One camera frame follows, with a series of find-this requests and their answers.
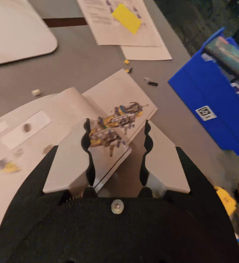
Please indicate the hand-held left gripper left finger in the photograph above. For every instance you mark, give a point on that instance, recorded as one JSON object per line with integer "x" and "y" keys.
{"x": 70, "y": 160}

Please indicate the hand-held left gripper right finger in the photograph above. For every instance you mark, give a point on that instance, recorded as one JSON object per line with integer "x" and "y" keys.
{"x": 164, "y": 164}

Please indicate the lego instruction booklet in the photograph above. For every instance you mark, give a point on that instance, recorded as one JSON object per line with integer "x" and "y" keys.
{"x": 70, "y": 106}

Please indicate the small white lego piece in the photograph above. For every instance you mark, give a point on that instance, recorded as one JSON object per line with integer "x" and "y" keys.
{"x": 36, "y": 92}

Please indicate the small black lego piece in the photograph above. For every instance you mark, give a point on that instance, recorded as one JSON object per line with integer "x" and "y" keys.
{"x": 153, "y": 83}

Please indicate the yellow plastic object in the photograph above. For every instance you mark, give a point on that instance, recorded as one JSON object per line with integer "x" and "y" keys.
{"x": 226, "y": 200}

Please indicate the blue storage bin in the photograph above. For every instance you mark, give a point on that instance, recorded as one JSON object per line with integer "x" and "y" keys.
{"x": 209, "y": 92}

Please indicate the plain white paper sheet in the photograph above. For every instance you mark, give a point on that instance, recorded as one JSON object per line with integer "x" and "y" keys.
{"x": 148, "y": 53}

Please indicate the green cardboard box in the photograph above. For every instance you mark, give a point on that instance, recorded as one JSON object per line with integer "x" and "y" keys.
{"x": 230, "y": 53}

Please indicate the printed white paper sheet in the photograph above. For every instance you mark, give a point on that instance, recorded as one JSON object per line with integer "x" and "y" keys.
{"x": 103, "y": 30}

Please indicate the white rounded flat base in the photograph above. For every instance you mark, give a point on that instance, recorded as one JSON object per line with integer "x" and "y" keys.
{"x": 18, "y": 30}

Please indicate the yellow sticky note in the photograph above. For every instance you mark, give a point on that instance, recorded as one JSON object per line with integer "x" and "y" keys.
{"x": 126, "y": 18}

